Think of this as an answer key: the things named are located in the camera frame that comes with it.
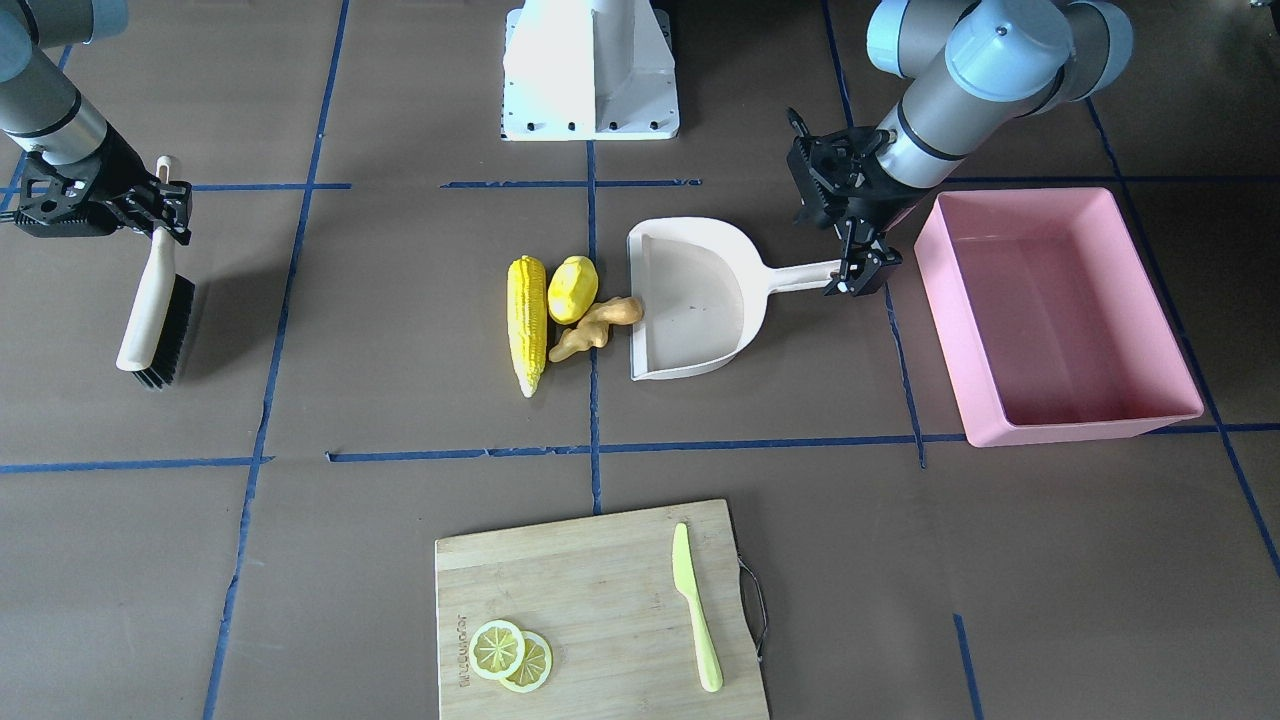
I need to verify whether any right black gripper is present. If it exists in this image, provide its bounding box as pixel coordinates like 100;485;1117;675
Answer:
12;150;192;247

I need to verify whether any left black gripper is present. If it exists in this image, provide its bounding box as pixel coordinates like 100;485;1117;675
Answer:
786;108;922;297

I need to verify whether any wooden hand brush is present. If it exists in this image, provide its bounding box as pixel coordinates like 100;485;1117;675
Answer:
115;155;196;391

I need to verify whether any beige plastic dustpan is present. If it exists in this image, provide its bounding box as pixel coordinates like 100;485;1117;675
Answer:
627;217;841;380

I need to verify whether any brown toy ginger root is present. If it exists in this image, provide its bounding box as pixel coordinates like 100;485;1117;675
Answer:
548;297;644;363

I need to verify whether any yellow toy lemon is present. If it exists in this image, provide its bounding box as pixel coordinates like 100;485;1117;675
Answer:
547;255;599;325

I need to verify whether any yellow toy corn cob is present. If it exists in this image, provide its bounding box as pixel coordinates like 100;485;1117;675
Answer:
506;255;548;398

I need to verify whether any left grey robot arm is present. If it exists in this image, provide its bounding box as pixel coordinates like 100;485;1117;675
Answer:
787;1;1135;296

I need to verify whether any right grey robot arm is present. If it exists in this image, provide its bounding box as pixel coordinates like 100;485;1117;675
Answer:
1;1;192;246

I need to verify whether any pink plastic bin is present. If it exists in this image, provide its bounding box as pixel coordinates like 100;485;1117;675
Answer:
915;187;1204;448

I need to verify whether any bamboo cutting board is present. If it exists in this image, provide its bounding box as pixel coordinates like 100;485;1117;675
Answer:
435;498;771;719

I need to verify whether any yellow-green plastic knife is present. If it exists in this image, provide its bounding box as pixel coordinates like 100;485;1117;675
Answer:
671;521;724;693

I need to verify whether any lemon slice back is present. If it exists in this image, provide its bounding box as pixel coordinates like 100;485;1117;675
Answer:
498;630;554;694

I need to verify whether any lemon slice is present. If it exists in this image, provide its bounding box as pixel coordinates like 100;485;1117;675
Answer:
498;630;554;694
467;619;529;682

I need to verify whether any lemon slice front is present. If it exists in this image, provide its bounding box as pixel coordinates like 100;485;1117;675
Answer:
467;619;529;682

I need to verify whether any white pillar mount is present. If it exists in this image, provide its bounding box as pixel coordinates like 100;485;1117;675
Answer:
500;1;681;142

